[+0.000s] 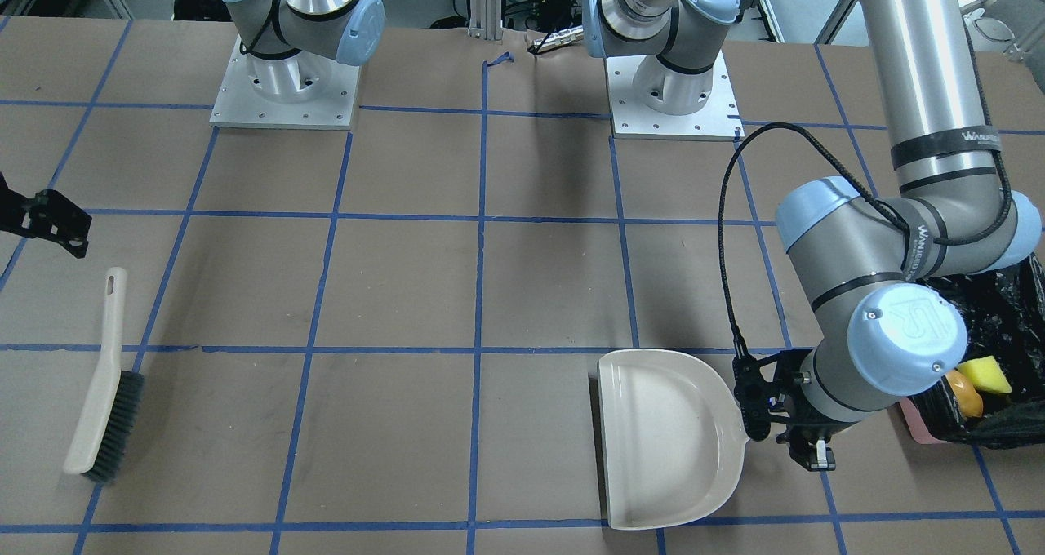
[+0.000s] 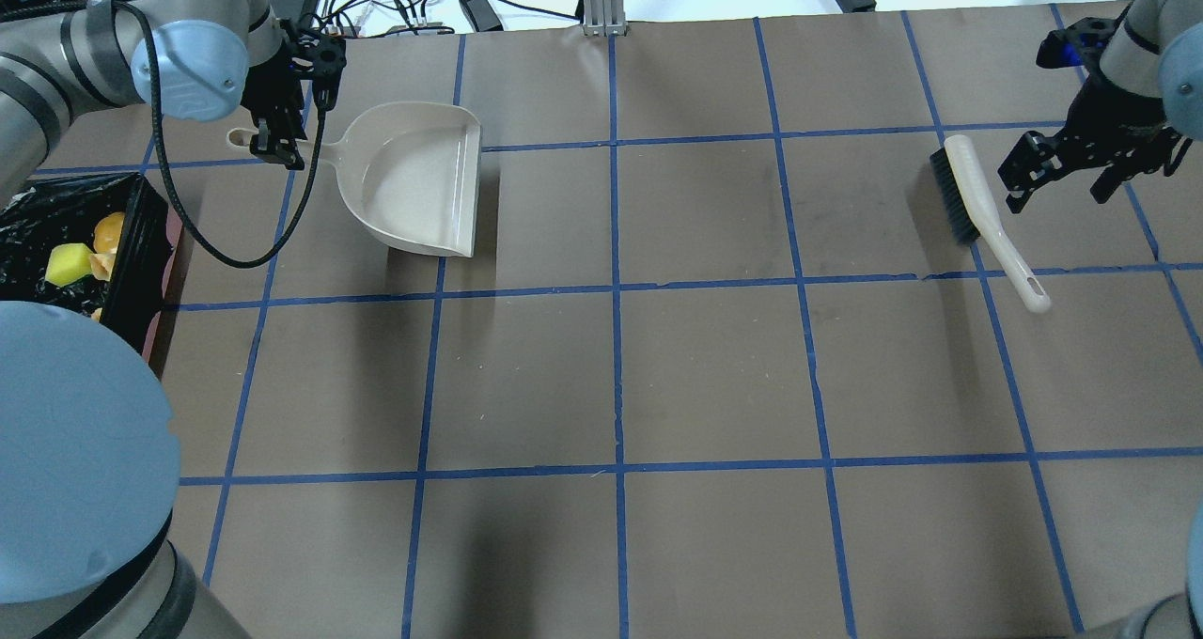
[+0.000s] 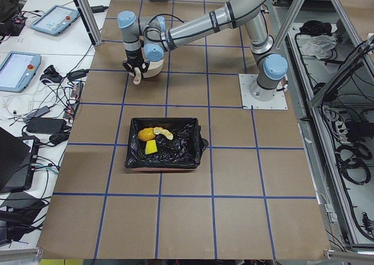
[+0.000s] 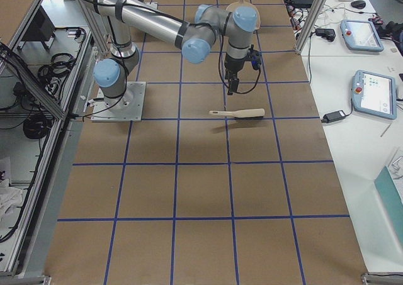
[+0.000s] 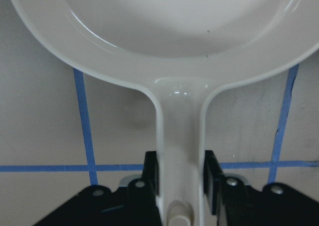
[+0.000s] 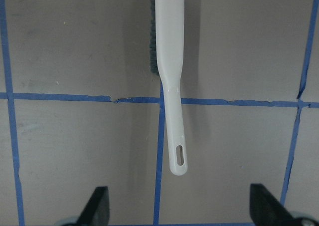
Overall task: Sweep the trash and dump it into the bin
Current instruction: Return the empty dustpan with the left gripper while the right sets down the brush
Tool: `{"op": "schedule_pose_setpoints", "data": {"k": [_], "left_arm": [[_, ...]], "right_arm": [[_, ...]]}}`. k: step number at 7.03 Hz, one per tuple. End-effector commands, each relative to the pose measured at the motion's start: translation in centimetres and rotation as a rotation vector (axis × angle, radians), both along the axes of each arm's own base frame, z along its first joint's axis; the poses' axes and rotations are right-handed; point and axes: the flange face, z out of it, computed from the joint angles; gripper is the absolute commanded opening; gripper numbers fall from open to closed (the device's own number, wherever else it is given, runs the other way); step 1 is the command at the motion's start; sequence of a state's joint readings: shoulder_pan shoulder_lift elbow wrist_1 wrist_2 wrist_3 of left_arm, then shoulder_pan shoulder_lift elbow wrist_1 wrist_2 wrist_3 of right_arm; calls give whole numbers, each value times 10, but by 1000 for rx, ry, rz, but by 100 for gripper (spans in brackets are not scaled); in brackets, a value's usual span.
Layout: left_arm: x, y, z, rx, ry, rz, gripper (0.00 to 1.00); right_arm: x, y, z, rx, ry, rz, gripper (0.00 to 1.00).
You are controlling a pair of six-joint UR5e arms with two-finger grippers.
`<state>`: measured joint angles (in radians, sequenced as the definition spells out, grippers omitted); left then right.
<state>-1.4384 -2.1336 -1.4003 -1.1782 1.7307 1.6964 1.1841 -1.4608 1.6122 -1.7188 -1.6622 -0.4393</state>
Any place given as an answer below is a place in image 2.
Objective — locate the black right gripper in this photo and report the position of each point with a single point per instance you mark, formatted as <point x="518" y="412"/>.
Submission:
<point x="1116" y="115"/>

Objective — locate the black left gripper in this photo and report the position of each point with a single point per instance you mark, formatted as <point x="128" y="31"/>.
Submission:
<point x="272" y="83"/>

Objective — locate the beige dustpan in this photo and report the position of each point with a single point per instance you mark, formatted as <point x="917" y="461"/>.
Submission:
<point x="408" y="171"/>

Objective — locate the yellow toy potato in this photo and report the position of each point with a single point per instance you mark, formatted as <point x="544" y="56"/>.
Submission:
<point x="108" y="232"/>

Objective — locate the yellow green sponge piece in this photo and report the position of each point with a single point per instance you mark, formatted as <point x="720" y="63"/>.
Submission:
<point x="68" y="263"/>

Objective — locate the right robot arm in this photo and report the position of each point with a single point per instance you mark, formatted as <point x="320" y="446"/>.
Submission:
<point x="1151" y="49"/>

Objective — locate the bin with black bag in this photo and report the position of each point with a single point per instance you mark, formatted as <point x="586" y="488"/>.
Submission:
<point x="126" y="291"/>

